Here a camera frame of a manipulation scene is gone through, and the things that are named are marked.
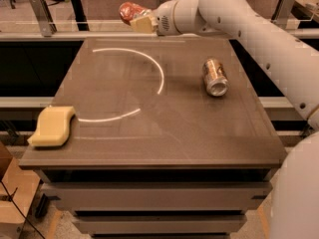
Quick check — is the yellow s-shaped sponge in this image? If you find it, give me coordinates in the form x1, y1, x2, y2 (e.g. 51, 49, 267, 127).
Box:
28, 107, 75, 147

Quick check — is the wooden box at left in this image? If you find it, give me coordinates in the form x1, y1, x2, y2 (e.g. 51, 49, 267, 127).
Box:
0, 142, 40, 239

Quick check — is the red coke can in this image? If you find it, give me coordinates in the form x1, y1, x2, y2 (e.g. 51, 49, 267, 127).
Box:
119, 2, 143, 25

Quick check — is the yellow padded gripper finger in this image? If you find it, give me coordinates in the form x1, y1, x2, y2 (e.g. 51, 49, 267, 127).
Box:
130, 15, 158, 34
134, 7, 153, 18

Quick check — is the right metal rail bracket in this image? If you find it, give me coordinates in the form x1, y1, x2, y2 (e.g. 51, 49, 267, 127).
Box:
271, 0, 295, 29

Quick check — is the grey drawer cabinet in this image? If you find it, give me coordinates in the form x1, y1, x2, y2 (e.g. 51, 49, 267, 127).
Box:
42, 181, 272, 239

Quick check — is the black cable at left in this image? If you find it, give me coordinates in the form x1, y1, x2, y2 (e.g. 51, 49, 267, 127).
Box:
0, 179, 46, 239

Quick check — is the silver brown soda can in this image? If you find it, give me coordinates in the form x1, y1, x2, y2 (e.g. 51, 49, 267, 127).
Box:
202, 59, 228, 97

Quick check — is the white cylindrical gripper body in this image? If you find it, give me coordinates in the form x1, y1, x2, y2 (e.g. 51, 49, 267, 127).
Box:
154, 0, 201, 36

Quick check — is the left metal rail bracket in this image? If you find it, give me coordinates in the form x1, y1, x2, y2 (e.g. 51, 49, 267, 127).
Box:
29, 0, 54, 37

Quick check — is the metal guard rail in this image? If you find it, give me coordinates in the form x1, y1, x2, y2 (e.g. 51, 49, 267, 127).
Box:
0, 18, 319, 41

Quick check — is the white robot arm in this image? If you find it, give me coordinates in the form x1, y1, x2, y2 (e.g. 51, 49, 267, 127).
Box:
130, 0, 319, 239

